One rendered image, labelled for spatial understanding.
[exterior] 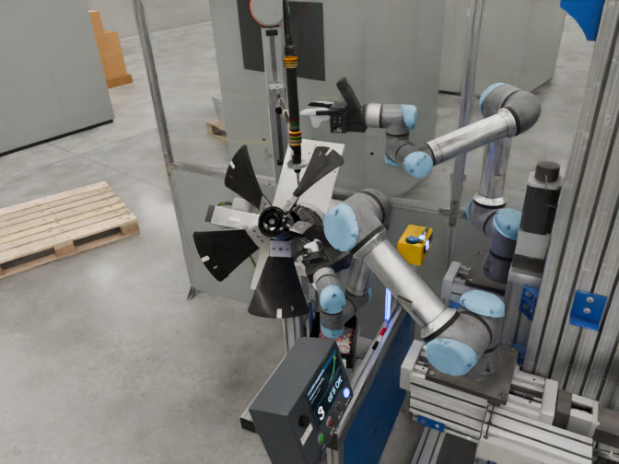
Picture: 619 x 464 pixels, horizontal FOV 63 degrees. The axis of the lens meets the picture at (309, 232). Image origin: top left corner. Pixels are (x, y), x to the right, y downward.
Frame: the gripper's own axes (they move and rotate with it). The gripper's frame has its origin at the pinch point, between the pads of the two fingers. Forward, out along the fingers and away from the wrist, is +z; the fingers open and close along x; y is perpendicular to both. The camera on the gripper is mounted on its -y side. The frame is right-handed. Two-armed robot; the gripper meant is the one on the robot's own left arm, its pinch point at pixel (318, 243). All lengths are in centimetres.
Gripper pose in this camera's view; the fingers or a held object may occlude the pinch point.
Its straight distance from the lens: 181.2
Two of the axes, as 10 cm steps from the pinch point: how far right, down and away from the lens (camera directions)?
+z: -1.8, -4.8, 8.5
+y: -9.7, 2.3, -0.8
